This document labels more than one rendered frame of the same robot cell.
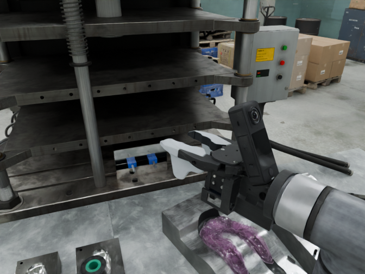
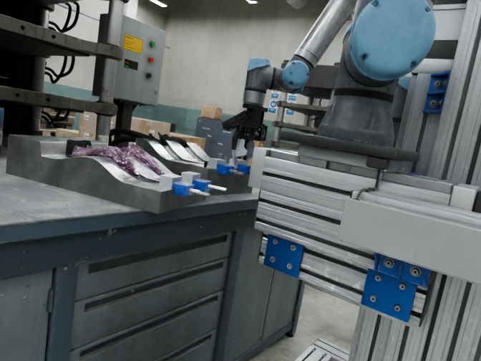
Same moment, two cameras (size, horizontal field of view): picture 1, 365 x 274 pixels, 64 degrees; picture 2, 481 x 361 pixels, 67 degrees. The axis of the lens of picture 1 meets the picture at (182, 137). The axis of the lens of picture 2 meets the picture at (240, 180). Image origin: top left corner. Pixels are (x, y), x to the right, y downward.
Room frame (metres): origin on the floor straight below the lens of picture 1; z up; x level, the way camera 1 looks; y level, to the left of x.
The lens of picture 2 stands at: (-0.34, 0.12, 1.03)
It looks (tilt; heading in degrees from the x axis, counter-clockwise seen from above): 8 degrees down; 325
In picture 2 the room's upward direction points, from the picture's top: 9 degrees clockwise
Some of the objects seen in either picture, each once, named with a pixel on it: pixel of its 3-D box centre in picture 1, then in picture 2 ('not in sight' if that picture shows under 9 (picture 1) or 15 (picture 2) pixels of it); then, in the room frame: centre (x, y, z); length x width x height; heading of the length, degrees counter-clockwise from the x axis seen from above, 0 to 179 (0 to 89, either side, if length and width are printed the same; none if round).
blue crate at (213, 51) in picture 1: (211, 54); not in sight; (6.61, -0.64, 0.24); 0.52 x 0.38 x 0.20; 120
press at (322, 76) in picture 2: not in sight; (316, 140); (3.76, -4.07, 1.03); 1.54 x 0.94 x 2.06; 114
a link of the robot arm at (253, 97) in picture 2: not in sight; (254, 99); (0.70, -0.61, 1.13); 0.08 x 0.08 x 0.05
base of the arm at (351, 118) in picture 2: not in sight; (358, 117); (0.16, -0.49, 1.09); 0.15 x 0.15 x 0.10
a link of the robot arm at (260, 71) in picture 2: not in sight; (258, 75); (0.70, -0.61, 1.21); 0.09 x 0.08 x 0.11; 59
